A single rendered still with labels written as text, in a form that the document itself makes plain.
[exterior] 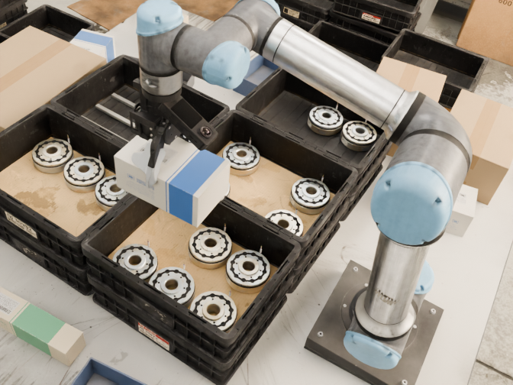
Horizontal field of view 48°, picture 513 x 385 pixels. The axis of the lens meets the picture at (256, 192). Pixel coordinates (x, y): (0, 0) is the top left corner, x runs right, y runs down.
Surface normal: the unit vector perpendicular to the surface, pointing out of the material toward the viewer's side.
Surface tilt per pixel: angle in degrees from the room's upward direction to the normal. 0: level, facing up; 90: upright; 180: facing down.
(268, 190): 0
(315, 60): 48
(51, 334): 0
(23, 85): 0
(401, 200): 86
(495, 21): 75
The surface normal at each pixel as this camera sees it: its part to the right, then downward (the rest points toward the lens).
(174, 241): 0.10, -0.68
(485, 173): -0.48, 0.61
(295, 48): -0.16, 0.06
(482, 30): -0.43, 0.40
